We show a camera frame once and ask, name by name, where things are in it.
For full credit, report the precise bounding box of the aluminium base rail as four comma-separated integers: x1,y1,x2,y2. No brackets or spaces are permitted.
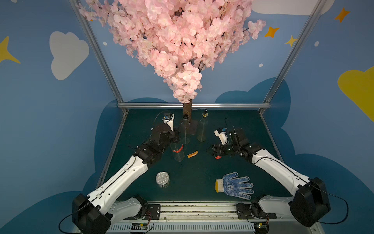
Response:
105,202,324,234

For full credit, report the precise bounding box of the blue dotted work glove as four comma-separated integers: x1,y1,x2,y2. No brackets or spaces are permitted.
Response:
215,172,254,200

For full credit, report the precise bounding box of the red label on cork bottle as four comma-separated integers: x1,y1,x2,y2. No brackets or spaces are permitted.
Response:
171,145,184,154

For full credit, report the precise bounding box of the brown tree base plate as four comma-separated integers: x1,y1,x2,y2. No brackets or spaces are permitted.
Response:
189,120,199,136

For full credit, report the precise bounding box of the cork stoppered glass bottle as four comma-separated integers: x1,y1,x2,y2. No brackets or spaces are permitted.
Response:
170,139,185,162

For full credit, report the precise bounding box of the aluminium frame post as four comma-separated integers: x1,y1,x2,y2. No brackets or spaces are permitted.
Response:
259,0,327,116
69,0,128,115

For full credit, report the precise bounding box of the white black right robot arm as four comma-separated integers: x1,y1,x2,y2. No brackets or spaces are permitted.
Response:
211,128,331,227

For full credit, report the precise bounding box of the aluminium back crossbar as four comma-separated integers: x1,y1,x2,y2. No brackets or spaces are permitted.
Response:
118,102,271,109

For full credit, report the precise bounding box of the yellow bottle label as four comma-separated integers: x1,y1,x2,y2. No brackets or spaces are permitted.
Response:
188,151,198,158

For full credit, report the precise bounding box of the aluminium frame post left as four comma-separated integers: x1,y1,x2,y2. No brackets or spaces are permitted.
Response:
69,0,128,115

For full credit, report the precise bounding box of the pink cherry blossom tree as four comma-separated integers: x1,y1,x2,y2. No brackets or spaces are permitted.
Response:
77,0,266,105

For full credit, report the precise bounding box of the small green circuit board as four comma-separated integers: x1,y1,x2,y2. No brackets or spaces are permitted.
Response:
131,223,148,232

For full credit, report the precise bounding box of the clear square glass bottle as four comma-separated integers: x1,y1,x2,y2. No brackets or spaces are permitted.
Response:
196,109,208,142

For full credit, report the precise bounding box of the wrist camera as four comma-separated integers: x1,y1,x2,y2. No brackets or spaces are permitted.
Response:
163,112,174,131
214,127,228,145

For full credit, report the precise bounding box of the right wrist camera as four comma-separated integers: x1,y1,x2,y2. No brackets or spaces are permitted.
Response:
214,127,228,145

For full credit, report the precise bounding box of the black capped glass bottle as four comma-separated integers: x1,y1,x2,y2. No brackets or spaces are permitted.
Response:
178,114,191,145

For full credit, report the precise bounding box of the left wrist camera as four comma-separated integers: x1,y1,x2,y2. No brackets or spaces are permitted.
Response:
163,112,174,131

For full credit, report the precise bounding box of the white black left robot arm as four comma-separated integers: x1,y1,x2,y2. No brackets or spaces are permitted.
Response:
72,122,179,234

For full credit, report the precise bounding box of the aluminium frame post right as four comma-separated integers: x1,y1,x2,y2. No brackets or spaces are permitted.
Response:
259,0,327,116

